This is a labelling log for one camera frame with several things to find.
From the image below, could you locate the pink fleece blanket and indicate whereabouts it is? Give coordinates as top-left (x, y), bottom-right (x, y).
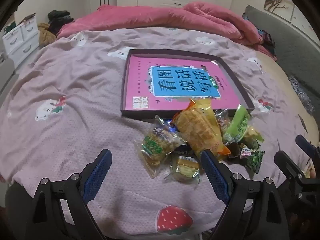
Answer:
top-left (57, 2), bottom-right (275, 55)

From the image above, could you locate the tree wall painting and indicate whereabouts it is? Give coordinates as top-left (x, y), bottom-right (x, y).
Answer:
top-left (264, 0), bottom-right (308, 23)

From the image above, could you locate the dark striped cloth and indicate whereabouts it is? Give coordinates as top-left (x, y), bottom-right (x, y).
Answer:
top-left (257, 29), bottom-right (278, 62)

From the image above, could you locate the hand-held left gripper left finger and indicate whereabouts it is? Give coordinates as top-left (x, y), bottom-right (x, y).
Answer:
top-left (25, 149), bottom-right (113, 240)

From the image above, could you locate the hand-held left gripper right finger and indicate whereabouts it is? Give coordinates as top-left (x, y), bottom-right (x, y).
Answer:
top-left (201, 149), bottom-right (288, 240)

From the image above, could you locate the mauve printed quilt cover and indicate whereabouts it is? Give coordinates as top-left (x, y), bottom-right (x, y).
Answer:
top-left (0, 27), bottom-right (320, 240)

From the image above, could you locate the clear cracker packet green label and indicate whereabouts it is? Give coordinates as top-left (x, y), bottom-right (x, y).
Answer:
top-left (134, 115), bottom-right (187, 179)

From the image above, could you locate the blue snack packet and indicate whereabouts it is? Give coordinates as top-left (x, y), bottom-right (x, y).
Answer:
top-left (160, 119), bottom-right (194, 157)

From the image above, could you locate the large orange yellow snack bag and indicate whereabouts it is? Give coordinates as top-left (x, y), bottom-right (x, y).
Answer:
top-left (172, 99), bottom-right (230, 162)

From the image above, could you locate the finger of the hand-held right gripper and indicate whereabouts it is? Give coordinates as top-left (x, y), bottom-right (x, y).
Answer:
top-left (274, 151), bottom-right (304, 180)
top-left (295, 135), bottom-right (320, 160)

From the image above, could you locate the grey padded seat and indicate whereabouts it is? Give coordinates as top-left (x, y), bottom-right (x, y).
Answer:
top-left (0, 59), bottom-right (19, 98)

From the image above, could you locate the shallow dark box tray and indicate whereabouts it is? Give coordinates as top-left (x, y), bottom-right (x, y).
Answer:
top-left (120, 49), bottom-right (255, 120)

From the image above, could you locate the yellow cartoon snack packet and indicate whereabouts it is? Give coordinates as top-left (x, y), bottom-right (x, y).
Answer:
top-left (197, 98), bottom-right (214, 113)

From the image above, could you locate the small clear cake packet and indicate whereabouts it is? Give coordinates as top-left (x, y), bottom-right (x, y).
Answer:
top-left (165, 154), bottom-right (202, 184)

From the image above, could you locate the pink book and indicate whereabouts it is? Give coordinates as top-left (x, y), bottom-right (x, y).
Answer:
top-left (124, 55), bottom-right (242, 112)

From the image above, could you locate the grey padded headboard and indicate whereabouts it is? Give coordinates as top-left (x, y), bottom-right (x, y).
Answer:
top-left (241, 5), bottom-right (320, 110)

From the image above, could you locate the dark green snack packet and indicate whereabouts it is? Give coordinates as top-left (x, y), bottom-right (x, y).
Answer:
top-left (239, 147), bottom-right (265, 173)

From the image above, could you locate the blue patterned cloth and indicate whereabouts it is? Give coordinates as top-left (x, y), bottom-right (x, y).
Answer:
top-left (287, 76), bottom-right (315, 115)

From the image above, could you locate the white drawer unit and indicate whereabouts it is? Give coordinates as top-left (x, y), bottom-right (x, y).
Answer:
top-left (2, 21), bottom-right (40, 64)

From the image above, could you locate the yellow green candy packet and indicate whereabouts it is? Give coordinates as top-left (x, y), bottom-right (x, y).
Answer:
top-left (244, 125), bottom-right (264, 150)

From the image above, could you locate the brown knitted cloth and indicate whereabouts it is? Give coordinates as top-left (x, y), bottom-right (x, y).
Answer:
top-left (37, 23), bottom-right (57, 48)

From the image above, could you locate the light green snack packet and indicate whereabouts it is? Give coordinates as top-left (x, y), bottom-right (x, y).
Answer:
top-left (222, 105), bottom-right (250, 143)

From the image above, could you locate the dark clothes pile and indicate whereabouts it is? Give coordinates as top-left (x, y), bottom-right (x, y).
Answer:
top-left (47, 9), bottom-right (74, 34)

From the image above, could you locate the beige bed sheet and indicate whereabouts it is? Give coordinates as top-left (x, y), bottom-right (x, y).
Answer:
top-left (252, 46), bottom-right (320, 170)

